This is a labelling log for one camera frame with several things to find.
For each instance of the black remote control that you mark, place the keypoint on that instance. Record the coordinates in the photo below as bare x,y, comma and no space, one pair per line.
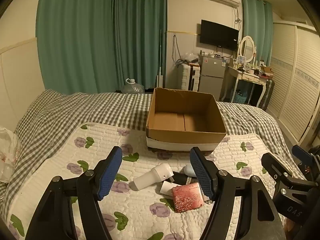
180,178

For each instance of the white vanity table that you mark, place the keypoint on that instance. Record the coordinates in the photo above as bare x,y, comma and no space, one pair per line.
246,76

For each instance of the floral quilted mat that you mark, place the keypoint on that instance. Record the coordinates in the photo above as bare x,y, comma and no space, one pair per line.
140,213

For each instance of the grey rectangular case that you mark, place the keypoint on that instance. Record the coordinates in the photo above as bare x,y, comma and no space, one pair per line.
189,170

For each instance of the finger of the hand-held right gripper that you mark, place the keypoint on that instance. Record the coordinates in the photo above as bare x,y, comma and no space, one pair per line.
273,163
301,153

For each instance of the pink floral wallet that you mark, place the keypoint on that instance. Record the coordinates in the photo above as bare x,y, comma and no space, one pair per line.
185,198

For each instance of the wide green curtain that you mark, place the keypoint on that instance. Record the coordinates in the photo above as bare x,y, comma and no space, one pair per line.
75,35

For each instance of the dark suitcase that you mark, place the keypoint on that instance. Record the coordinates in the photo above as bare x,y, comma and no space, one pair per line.
267,92

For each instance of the oval vanity mirror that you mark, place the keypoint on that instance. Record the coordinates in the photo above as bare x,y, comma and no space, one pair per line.
247,47

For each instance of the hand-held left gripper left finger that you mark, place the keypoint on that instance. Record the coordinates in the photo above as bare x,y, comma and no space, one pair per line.
110,173

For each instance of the clear water jug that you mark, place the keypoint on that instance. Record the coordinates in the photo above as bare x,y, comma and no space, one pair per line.
132,87

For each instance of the small photo frame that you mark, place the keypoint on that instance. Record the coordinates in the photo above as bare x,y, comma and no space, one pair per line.
241,60

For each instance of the white power adapter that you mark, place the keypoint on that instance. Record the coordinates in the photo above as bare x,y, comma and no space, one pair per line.
150,177

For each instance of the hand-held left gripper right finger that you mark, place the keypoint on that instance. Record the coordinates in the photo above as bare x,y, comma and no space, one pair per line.
200,173

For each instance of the silver mini fridge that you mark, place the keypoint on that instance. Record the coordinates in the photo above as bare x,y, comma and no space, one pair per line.
212,75

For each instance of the brown box on vanity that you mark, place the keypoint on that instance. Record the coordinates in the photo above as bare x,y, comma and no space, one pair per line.
267,71

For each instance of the white flat mop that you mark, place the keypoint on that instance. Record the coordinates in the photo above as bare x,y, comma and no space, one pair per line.
159,80

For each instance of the black wall television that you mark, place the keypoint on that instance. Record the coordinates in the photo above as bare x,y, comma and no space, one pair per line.
218,35

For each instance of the white plastic bag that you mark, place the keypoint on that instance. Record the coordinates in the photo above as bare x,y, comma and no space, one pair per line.
8,150

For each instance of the white louvered wardrobe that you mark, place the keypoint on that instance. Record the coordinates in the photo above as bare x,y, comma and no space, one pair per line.
295,80

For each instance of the clear plastic bag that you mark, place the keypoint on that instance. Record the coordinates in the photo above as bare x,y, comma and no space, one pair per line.
190,58

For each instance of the narrow green curtain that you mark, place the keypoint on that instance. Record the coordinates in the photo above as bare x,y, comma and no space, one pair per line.
257,27

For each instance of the blue waste bin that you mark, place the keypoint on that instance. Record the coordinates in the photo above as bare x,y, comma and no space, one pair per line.
239,96

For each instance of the white squeeze tube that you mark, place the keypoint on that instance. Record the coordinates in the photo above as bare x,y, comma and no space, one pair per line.
166,187

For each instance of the cardboard box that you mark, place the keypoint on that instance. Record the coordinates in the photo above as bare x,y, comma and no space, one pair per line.
175,140

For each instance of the white ribbed suitcase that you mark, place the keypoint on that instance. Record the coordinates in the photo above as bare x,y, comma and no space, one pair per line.
188,77

